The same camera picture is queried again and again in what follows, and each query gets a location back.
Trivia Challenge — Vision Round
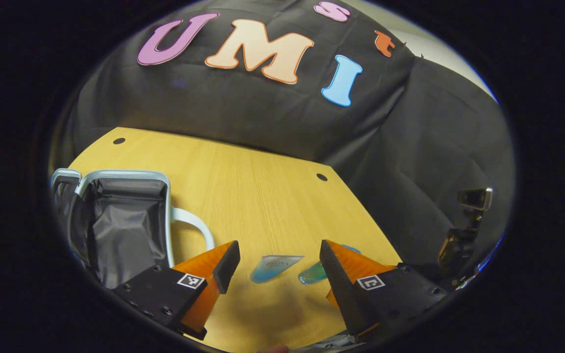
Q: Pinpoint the light blue cloud-shaped suitcase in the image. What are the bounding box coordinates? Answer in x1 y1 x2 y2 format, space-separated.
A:
50 168 215 290

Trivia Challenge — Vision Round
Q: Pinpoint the green bottle with blue cap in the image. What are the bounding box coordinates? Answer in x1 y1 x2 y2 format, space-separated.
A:
298 244 361 285

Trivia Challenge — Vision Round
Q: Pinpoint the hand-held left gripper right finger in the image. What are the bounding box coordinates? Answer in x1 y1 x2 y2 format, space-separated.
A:
319 239 447 343

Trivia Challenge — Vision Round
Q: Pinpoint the blue skin care tube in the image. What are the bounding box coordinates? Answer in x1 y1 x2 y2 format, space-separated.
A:
250 254 306 284

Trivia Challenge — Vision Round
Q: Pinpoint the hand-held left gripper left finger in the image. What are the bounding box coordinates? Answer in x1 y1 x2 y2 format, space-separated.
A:
112 240 241 341

